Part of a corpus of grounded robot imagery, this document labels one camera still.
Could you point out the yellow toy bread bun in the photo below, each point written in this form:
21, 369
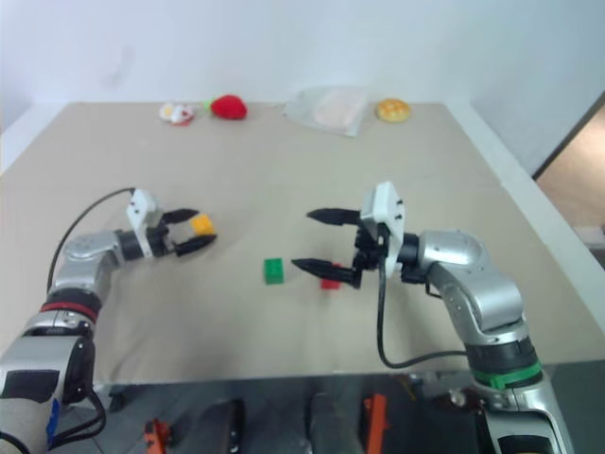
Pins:
392, 110

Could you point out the yellow cube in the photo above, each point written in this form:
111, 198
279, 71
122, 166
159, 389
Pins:
203, 226

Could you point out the orange clamp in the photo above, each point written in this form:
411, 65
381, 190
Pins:
158, 435
376, 421

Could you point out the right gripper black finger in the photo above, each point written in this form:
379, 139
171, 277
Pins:
326, 270
338, 216

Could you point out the beige table mat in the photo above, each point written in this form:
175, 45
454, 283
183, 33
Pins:
283, 179

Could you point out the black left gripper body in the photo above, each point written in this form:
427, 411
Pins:
158, 241

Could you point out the white and red egg toy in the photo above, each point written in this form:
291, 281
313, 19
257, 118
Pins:
176, 113

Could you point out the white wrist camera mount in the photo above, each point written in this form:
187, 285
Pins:
141, 213
385, 213

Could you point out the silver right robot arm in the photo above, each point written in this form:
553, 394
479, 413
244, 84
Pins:
487, 288

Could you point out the brown door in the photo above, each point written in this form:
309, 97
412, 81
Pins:
574, 175

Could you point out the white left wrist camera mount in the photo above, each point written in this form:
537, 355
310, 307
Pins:
141, 213

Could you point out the clear plastic bag pink contents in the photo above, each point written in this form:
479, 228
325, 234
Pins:
331, 111

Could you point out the red plush strawberry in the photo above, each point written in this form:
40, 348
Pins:
230, 107

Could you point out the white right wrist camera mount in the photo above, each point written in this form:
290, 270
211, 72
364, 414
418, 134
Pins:
385, 213

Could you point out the green cube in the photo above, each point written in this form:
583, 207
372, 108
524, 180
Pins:
274, 272

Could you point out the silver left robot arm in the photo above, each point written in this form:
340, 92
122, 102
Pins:
80, 246

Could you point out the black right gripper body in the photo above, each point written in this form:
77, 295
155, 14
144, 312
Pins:
368, 248

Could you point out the red cube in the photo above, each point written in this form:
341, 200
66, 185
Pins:
330, 284

